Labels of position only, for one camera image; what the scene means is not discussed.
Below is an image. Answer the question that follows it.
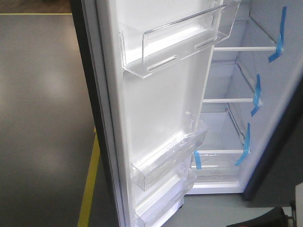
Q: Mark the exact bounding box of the fridge door with white liner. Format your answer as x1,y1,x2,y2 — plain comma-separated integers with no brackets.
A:
70,0,242,227

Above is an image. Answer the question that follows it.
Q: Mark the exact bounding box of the dark grey fridge body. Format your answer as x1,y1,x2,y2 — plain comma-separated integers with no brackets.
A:
188,0,303,200

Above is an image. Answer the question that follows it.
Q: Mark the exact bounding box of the middle clear door bin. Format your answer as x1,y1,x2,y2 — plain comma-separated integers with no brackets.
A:
130,112,207,191

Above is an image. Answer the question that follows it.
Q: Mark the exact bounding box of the clear door bin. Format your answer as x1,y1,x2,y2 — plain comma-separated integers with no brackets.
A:
118,0,240,79
130,112,207,191
134,163,196,227

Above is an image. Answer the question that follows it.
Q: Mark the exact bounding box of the upper clear door bin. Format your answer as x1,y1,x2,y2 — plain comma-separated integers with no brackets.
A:
118,0,240,79

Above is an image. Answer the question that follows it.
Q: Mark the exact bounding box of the clear crisper drawer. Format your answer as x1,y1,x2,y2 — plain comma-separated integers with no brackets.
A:
191,152,241,182

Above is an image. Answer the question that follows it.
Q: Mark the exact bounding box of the lower clear door bin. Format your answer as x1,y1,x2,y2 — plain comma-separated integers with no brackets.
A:
134,163,196,227

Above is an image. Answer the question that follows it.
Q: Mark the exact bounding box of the yellow floor tape line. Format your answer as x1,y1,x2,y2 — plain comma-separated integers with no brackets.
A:
0,13,98,227

